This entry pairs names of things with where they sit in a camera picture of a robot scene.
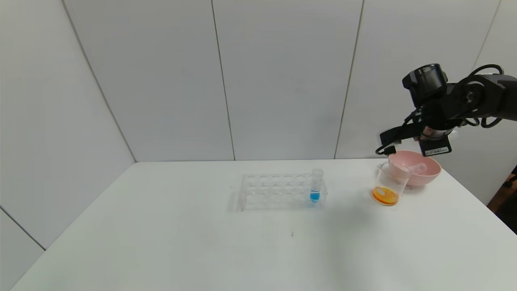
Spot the test tube with red pigment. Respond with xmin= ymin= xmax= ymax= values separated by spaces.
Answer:
xmin=399 ymin=162 xmax=427 ymax=176

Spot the clear plastic test tube rack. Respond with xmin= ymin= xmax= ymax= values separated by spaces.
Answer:
xmin=238 ymin=172 xmax=328 ymax=211

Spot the test tube with blue pigment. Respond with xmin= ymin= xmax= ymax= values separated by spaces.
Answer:
xmin=310 ymin=169 xmax=324 ymax=203

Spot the clear glass beaker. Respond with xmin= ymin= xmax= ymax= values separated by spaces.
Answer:
xmin=371 ymin=162 xmax=410 ymax=207

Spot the pink bowl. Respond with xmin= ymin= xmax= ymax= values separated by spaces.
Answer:
xmin=387 ymin=150 xmax=442 ymax=188

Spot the black wheeled chair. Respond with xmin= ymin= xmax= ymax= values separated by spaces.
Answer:
xmin=501 ymin=164 xmax=517 ymax=190

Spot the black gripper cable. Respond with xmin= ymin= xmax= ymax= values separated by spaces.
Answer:
xmin=460 ymin=63 xmax=505 ymax=129

